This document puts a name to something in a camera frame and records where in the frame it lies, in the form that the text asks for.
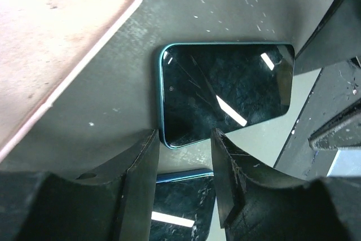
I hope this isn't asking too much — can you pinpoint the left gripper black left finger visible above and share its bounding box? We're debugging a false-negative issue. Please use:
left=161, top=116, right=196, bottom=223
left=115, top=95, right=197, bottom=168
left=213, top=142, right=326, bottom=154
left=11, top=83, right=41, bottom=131
left=1, top=130, right=160, bottom=240

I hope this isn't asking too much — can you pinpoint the pink phone case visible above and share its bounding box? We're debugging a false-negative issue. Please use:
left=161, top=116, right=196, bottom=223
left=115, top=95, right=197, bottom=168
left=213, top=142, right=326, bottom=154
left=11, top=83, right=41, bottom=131
left=1, top=0, right=143, bottom=159

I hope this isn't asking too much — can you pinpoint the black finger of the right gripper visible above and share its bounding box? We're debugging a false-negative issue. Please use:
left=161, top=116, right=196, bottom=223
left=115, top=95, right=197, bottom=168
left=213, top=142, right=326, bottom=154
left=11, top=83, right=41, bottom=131
left=309, top=102, right=360, bottom=151
left=294, top=0, right=360, bottom=75

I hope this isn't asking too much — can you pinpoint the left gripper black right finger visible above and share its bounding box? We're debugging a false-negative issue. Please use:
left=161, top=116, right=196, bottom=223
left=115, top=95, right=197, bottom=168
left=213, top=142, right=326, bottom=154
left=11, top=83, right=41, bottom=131
left=210, top=129, right=360, bottom=240

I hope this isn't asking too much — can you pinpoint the black phone blue edge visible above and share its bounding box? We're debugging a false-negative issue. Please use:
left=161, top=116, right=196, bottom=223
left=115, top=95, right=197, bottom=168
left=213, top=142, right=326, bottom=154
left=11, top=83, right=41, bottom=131
left=149, top=168, right=215, bottom=240

